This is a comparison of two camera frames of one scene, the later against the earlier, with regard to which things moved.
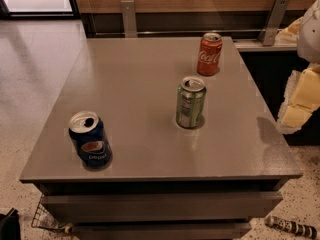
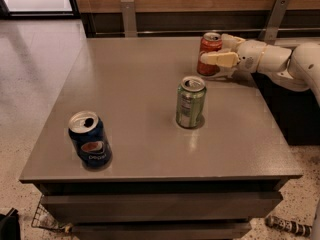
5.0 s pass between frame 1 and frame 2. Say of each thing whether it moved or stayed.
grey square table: stayed
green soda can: stayed
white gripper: moved
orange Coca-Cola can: stayed
